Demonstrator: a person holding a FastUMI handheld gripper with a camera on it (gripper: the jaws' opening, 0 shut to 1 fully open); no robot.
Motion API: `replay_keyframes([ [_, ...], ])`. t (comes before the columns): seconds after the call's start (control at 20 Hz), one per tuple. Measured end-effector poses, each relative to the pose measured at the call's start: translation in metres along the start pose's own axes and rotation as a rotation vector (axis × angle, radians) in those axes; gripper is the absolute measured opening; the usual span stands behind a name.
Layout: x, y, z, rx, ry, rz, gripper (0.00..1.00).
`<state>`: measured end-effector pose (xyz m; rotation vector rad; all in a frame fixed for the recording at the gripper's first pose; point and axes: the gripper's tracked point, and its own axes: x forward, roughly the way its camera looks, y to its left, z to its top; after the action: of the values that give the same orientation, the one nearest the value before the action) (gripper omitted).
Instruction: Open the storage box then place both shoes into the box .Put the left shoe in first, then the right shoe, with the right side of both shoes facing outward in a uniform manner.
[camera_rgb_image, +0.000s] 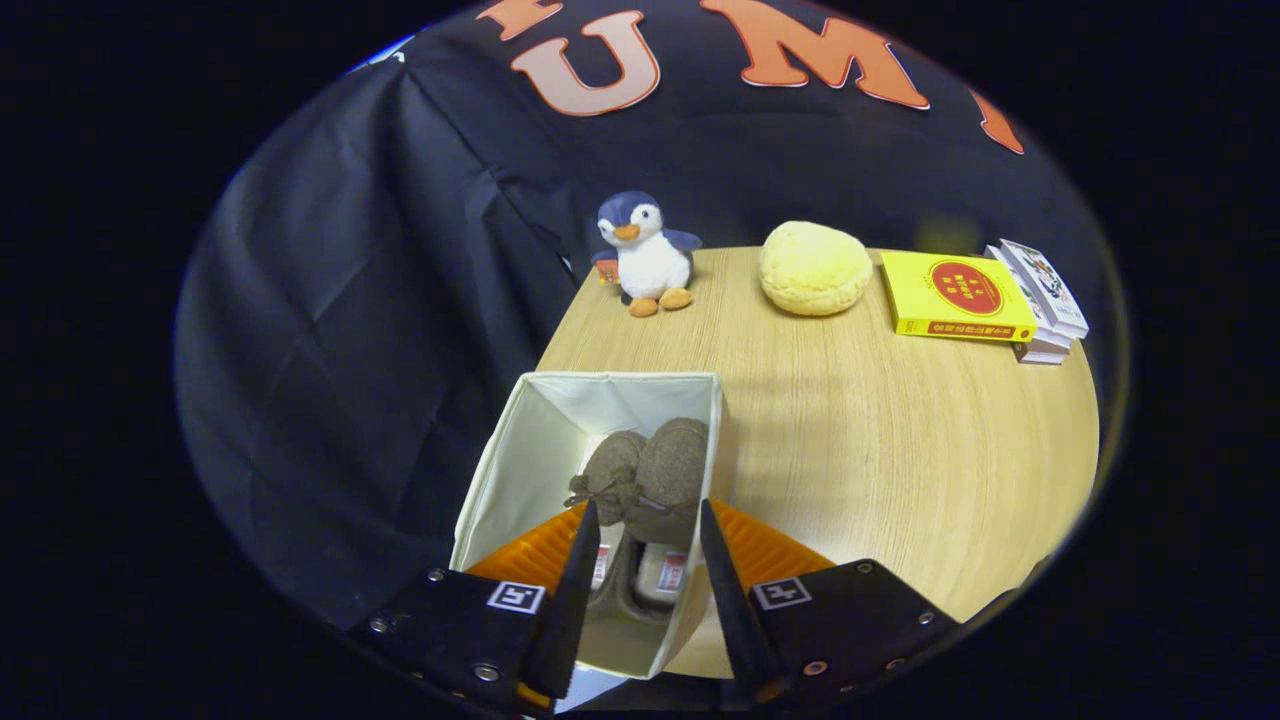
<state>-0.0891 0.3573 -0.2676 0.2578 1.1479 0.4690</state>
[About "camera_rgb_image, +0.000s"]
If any black backdrop cloth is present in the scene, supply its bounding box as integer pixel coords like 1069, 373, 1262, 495
172, 0, 1121, 633

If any yellow book with red circle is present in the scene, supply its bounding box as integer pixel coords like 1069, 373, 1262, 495
879, 249, 1041, 344

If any yellow round bun plush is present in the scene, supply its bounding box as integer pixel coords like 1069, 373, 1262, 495
756, 220, 875, 318

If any cream fabric storage box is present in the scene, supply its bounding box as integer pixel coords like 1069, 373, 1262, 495
449, 369, 725, 683

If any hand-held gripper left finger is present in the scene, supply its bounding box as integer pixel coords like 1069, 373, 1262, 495
345, 500, 603, 713

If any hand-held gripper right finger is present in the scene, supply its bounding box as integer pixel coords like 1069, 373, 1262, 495
698, 498, 961, 706

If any white illustrated book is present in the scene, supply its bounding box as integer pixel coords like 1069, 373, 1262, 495
998, 238, 1091, 341

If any penguin plush toy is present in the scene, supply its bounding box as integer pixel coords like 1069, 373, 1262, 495
590, 190, 704, 320

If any brown felt shoe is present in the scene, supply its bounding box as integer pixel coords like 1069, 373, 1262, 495
563, 429, 647, 613
622, 416, 711, 613

